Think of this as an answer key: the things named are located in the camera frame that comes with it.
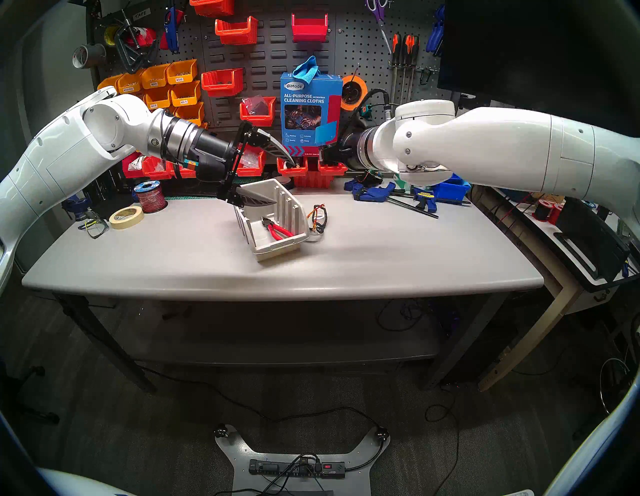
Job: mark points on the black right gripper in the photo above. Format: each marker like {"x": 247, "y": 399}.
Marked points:
{"x": 352, "y": 150}

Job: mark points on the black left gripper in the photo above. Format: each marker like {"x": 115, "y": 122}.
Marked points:
{"x": 215, "y": 155}

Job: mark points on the orange black safety glasses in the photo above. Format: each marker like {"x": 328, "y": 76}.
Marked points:
{"x": 319, "y": 220}

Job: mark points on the beige plastic storage bin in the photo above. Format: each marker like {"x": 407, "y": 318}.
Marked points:
{"x": 272, "y": 250}

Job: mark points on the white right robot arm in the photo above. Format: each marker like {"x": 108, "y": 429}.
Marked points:
{"x": 500, "y": 145}

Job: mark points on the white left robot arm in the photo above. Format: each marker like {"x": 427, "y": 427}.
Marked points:
{"x": 60, "y": 150}

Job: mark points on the blue cleaning cloths box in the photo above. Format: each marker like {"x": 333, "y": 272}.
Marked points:
{"x": 310, "y": 110}

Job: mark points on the clear plastic parts bag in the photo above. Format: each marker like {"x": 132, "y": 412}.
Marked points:
{"x": 252, "y": 159}
{"x": 256, "y": 105}

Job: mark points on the black circuit board device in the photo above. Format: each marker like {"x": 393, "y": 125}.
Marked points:
{"x": 369, "y": 179}

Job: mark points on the orange tape roll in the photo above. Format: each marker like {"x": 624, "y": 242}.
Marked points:
{"x": 350, "y": 100}

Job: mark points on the plain blue bar clamp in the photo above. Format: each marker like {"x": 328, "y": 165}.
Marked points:
{"x": 375, "y": 192}

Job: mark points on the green cutting mat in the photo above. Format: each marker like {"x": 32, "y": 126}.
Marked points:
{"x": 200, "y": 197}

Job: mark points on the blue microfiber cloth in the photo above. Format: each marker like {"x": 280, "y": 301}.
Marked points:
{"x": 306, "y": 70}

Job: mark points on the yellow bin labelled M3-6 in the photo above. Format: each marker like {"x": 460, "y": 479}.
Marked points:
{"x": 192, "y": 115}

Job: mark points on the dark louvered bin panel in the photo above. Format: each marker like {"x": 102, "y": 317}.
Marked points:
{"x": 272, "y": 65}

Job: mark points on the yellow bin labelled M3-4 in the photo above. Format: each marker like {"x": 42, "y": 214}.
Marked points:
{"x": 185, "y": 98}

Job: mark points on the grey perforated pegboard panel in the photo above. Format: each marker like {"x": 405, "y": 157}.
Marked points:
{"x": 360, "y": 45}
{"x": 192, "y": 45}

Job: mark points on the orange black screwdriver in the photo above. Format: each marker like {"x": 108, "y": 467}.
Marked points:
{"x": 414, "y": 52}
{"x": 407, "y": 50}

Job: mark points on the yellow bin labelled M3X6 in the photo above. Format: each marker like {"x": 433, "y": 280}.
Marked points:
{"x": 181, "y": 76}

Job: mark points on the yellow bin labelled M4-6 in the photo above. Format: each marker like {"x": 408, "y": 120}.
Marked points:
{"x": 158, "y": 100}

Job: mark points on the blue plastic bin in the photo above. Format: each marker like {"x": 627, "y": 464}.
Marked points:
{"x": 452, "y": 190}

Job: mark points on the beige masking tape roll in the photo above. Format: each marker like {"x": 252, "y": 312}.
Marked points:
{"x": 125, "y": 222}

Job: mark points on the blue spring clamps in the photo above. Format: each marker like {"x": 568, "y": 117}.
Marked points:
{"x": 436, "y": 35}

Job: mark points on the yellow bin labelled M3X5 BAG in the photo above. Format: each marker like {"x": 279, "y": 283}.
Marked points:
{"x": 130, "y": 86}

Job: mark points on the grey C-clamp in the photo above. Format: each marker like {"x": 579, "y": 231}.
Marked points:
{"x": 131, "y": 60}

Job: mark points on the red tape roll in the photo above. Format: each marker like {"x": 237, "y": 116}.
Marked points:
{"x": 149, "y": 37}

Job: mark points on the clear safety glasses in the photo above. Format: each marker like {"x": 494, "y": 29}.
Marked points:
{"x": 95, "y": 227}

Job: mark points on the yellow bin labelled M3X5X4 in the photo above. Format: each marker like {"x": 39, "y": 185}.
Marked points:
{"x": 107, "y": 82}

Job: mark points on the blue bench vise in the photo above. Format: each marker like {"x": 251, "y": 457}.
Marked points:
{"x": 75, "y": 205}

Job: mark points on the yellow tape roll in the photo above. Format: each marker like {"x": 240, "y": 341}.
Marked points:
{"x": 109, "y": 36}

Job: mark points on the black monitor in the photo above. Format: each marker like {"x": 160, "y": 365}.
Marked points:
{"x": 540, "y": 60}

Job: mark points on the beige wooden side table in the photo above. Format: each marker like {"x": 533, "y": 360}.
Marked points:
{"x": 525, "y": 340}

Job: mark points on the black flat tray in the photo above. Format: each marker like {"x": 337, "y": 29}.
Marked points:
{"x": 590, "y": 240}

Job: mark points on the black power strip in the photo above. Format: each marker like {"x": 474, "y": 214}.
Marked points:
{"x": 285, "y": 469}

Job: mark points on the grey workbench frame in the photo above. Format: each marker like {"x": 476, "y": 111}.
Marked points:
{"x": 280, "y": 352}

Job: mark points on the silver duct tape roll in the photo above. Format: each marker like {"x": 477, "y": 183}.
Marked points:
{"x": 92, "y": 55}

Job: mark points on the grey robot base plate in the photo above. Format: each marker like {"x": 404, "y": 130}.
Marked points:
{"x": 235, "y": 457}

